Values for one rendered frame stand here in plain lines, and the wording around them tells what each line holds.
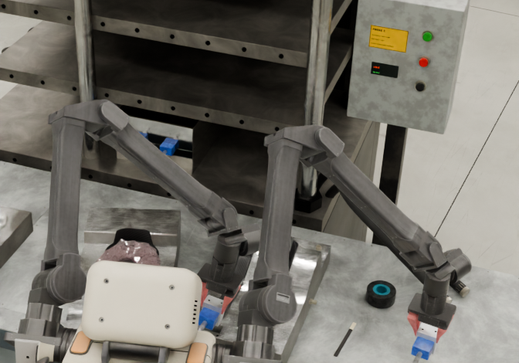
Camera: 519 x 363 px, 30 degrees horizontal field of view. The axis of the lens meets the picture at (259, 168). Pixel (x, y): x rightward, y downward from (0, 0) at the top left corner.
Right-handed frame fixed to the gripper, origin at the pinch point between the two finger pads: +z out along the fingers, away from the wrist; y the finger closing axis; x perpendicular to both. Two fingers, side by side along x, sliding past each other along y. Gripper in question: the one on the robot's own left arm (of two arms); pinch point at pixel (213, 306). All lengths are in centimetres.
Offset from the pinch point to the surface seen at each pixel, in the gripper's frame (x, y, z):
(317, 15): -64, 5, -57
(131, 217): -35, 37, 6
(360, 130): -128, -10, -2
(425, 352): -6, -51, -5
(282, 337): -5.1, -17.8, 5.2
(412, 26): -78, -20, -58
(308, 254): -32.8, -15.1, -3.2
